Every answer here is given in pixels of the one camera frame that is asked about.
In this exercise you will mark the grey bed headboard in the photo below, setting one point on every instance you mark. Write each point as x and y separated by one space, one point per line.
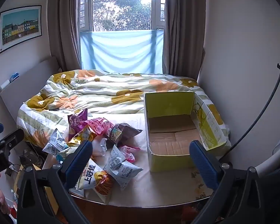
25 81

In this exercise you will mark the floral blanket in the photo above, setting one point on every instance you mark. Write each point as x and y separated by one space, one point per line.
102 91

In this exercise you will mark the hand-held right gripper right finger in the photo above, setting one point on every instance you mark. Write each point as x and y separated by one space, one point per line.
201 163

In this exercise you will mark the yellow brown cardboard box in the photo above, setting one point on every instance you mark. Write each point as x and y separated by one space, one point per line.
50 198

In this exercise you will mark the pink striped snack packet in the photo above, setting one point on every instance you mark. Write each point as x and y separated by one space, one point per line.
97 126

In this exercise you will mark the purple snack packet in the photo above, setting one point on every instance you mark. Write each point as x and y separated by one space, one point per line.
75 123

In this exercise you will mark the yellow green cardboard box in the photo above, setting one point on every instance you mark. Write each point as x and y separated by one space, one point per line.
168 142

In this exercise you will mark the brown curtain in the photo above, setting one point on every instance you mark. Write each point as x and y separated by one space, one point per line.
182 28
62 28

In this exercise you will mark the teal snack packet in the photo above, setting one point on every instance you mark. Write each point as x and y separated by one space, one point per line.
60 156

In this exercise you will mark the light blue cloth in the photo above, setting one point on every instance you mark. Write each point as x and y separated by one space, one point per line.
121 51

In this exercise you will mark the large white blue snack packet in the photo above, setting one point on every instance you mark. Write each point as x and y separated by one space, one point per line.
126 172

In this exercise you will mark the pink strawberry snack packet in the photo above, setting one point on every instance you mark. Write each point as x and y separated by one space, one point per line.
128 155

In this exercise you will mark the person's left hand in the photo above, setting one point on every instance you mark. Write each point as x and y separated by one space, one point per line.
1 198

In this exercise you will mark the gold yellow snack packet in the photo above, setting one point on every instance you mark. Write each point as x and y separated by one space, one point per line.
83 135

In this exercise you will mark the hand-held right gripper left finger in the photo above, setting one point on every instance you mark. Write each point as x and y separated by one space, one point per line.
81 158

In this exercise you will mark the white yellow chips packet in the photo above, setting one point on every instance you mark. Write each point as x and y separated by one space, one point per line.
100 182

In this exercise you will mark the window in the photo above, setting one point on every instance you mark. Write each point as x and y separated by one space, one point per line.
121 7

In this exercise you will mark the brown snack packet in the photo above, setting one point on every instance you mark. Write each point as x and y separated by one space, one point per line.
128 131

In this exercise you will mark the white small object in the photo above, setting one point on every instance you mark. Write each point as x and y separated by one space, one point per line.
6 84

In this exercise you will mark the clear white snack packet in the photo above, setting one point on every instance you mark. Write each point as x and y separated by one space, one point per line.
100 148

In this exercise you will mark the framed wall picture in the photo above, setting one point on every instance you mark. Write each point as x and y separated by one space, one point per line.
19 28

